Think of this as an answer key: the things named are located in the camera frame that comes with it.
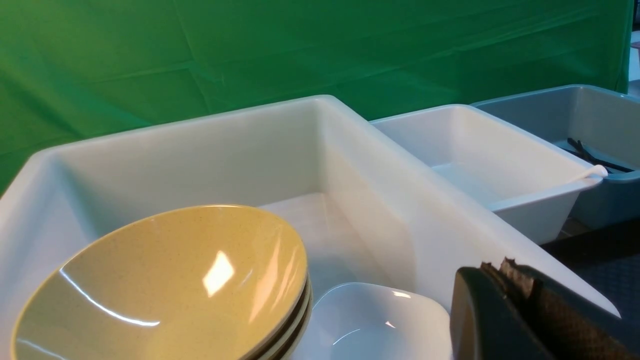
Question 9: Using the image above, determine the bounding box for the blue-grey plastic bin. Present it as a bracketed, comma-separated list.
[474, 84, 640, 229]

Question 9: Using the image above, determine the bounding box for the stacked yellow bowl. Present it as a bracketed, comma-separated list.
[269, 291, 314, 360]
[247, 278, 313, 360]

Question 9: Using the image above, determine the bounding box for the small white plastic bin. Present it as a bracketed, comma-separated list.
[372, 104, 608, 245]

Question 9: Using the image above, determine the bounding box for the top stacked yellow bowl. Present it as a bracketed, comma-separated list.
[247, 278, 313, 360]

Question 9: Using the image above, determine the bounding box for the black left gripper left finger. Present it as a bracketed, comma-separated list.
[449, 266, 555, 360]

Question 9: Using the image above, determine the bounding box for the large translucent white bin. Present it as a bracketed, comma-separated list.
[1, 95, 620, 360]

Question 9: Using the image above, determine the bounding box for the green backdrop cloth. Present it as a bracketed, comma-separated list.
[0, 0, 634, 192]

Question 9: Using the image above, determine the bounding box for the lower stacked yellow bowl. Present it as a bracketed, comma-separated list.
[269, 291, 314, 360]

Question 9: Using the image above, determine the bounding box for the white dish in bin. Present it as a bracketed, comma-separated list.
[291, 282, 454, 360]

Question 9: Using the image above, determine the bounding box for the yellow noodle bowl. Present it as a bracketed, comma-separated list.
[10, 204, 311, 360]

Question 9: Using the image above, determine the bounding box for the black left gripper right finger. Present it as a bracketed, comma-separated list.
[481, 258, 639, 360]

